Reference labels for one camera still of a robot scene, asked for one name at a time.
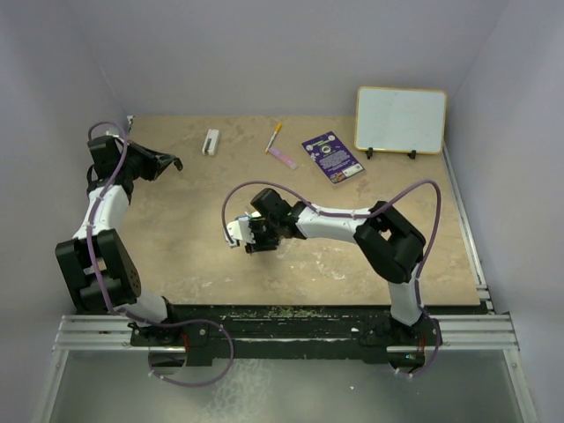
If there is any yellow framed whiteboard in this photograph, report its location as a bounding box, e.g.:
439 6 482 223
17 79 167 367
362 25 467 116
354 86 448 154

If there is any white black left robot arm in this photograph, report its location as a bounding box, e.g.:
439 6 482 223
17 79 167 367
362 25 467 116
56 135 183 345

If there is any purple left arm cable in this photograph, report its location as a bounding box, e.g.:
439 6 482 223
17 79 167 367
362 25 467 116
85 122 237 389

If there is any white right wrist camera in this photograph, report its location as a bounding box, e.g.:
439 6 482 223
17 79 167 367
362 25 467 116
226 219 254 248

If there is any pink translucent lead case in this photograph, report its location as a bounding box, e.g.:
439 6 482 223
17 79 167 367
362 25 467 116
268 147 297 169

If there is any purple paperback book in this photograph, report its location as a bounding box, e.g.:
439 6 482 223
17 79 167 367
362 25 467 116
301 131 365 185

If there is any black whiteboard stand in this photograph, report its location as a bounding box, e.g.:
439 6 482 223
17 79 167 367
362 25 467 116
365 147 417 160

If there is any white stapler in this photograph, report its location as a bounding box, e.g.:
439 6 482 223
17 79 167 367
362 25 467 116
202 129 219 156

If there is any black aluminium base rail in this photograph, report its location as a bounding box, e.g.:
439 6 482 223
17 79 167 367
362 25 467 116
54 302 518 367

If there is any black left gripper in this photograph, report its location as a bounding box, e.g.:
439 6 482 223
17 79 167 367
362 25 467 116
118 140 174 182

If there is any yellow capped marker pen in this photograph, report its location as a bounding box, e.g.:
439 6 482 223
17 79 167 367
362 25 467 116
264 122 282 154

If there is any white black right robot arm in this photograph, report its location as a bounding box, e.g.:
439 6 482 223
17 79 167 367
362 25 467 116
228 189 426 345

